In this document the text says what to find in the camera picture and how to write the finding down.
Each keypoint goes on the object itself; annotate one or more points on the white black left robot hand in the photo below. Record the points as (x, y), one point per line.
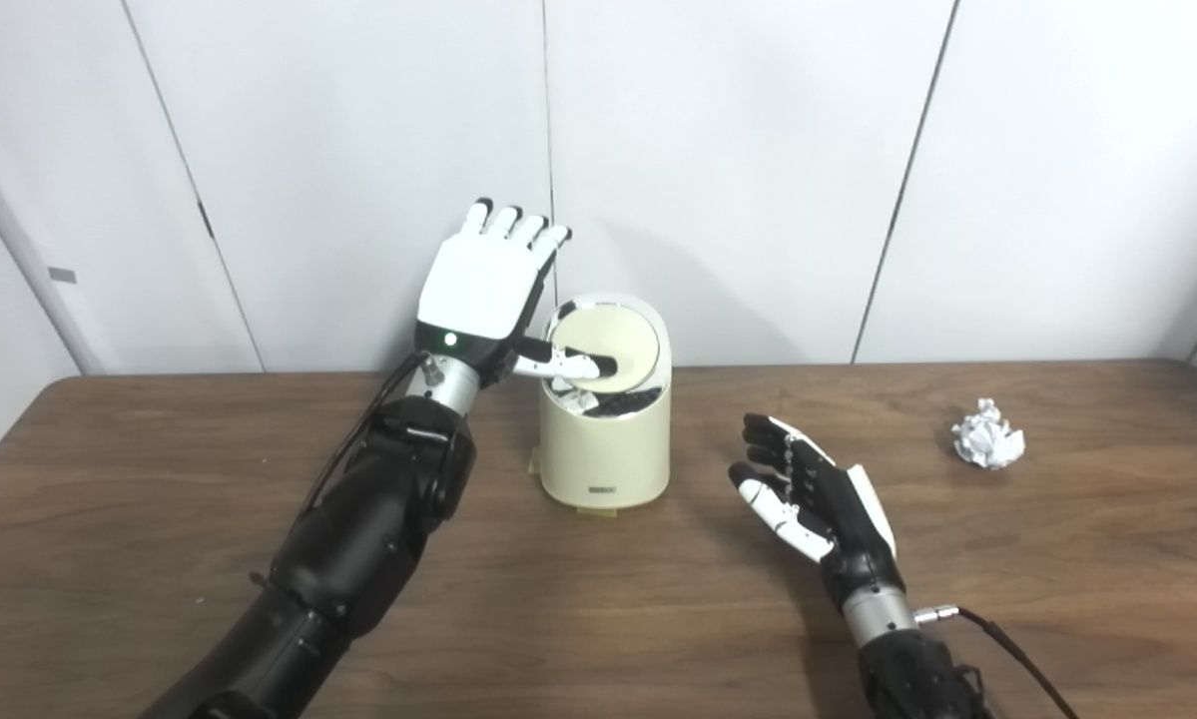
(478, 290)

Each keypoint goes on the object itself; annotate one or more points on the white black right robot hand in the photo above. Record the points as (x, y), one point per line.
(843, 509)

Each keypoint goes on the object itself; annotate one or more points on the round cream bin lid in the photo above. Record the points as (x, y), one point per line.
(626, 338)

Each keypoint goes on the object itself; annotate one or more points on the white paper ball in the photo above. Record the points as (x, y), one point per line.
(988, 436)

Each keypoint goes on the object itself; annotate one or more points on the cream-colored bin body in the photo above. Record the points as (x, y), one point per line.
(603, 454)

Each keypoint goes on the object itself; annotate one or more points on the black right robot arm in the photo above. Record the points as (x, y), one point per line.
(917, 679)

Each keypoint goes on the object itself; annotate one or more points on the yellow tape piece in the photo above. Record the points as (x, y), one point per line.
(598, 511)

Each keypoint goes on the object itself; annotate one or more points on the black wall panel hinge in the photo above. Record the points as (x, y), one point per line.
(205, 222)

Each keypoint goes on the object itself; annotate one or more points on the small grey wall label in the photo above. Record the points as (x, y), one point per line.
(62, 276)

